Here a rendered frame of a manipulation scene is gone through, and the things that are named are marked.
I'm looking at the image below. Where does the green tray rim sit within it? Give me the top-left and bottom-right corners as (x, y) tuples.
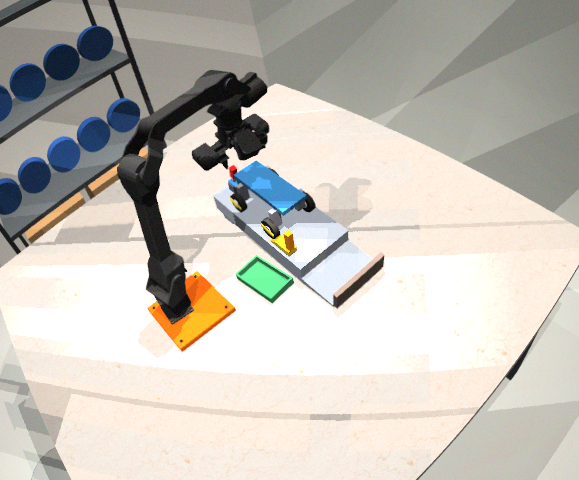
(235, 255), (294, 303)

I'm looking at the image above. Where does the green tray floor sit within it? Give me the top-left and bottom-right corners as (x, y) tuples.
(241, 261), (288, 296)

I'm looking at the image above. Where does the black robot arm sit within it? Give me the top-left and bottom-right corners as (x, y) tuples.
(117, 70), (268, 325)

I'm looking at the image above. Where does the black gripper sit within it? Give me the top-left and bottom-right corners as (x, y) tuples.
(192, 113), (270, 171)

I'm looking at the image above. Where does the small blue-topped trolley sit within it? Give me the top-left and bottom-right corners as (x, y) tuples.
(228, 160), (316, 239)

